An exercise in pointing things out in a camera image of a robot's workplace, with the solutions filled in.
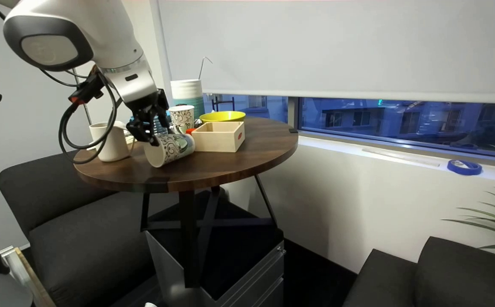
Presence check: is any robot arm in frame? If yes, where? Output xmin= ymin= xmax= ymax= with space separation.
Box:
xmin=3 ymin=0 xmax=169 ymax=147

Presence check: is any yellow bowl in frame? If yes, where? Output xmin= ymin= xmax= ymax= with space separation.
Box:
xmin=200 ymin=111 xmax=246 ymax=123

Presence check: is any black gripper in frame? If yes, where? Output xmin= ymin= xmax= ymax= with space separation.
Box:
xmin=126 ymin=89 xmax=174 ymax=147

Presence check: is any dark grey sofa by table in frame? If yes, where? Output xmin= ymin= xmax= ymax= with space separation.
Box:
xmin=0 ymin=154 xmax=159 ymax=307

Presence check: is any patterned ceramic cup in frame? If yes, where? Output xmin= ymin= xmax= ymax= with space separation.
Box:
xmin=169 ymin=104 xmax=194 ymax=133

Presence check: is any wooden tray box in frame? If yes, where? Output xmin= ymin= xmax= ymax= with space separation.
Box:
xmin=191 ymin=121 xmax=246 ymax=152

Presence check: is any round wooden table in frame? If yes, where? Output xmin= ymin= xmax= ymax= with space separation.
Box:
xmin=75 ymin=118 xmax=299 ymax=289

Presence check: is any white roller blind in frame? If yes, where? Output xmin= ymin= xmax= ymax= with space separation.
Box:
xmin=155 ymin=0 xmax=495 ymax=103

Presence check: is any blue tape roll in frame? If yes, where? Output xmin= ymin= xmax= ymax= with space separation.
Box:
xmin=447 ymin=159 xmax=483 ymax=176

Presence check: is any patterned paper cup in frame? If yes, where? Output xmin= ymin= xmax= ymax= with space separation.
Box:
xmin=143 ymin=130 xmax=194 ymax=167

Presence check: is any white and teal canister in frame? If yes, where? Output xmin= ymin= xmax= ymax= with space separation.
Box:
xmin=171 ymin=79 xmax=205 ymax=118

